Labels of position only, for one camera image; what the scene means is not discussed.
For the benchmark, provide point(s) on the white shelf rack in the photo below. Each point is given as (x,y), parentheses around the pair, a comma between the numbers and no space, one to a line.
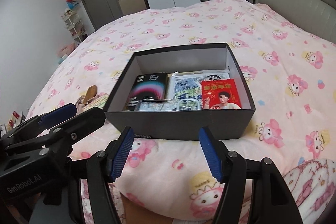
(74,24)

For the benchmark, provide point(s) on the black cardboard box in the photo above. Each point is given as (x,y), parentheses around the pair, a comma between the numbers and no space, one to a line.
(180,125)

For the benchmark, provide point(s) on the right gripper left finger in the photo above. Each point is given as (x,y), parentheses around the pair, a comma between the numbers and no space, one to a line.
(101,169)

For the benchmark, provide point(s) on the clear phone case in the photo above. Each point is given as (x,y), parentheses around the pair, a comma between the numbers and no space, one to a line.
(168,105)

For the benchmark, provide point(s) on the silver bagged diamond painting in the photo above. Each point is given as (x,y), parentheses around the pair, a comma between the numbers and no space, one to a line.
(187,85)

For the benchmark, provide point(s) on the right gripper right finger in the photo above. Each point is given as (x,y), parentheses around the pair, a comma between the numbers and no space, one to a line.
(271,199)

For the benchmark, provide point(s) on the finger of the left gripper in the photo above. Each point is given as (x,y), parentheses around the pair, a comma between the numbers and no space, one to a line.
(32,127)
(71,130)

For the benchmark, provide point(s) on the red envelope with man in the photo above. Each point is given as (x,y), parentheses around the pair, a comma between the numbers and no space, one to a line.
(220,95)

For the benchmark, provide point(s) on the colourful printed card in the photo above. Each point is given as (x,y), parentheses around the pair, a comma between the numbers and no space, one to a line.
(97,101)

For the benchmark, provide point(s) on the black screen protector box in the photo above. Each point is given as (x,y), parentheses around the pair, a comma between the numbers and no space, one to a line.
(147,87)

